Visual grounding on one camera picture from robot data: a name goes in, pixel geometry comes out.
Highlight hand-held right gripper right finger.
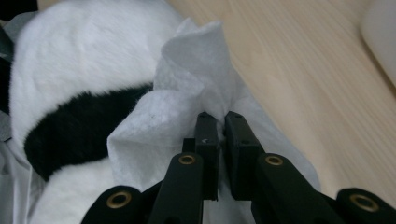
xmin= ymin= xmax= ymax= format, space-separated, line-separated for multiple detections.
xmin=223 ymin=110 xmax=265 ymax=201

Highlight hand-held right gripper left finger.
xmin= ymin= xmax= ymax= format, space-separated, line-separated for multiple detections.
xmin=194 ymin=111 xmax=220 ymax=201

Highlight white wet wipe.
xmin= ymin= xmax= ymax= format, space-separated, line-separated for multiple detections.
xmin=106 ymin=18 xmax=321 ymax=224

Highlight panda plush toy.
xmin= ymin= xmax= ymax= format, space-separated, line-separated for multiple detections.
xmin=0 ymin=0 xmax=188 ymax=224

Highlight white plastic bin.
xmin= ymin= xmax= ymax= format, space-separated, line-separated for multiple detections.
xmin=361 ymin=0 xmax=396 ymax=88

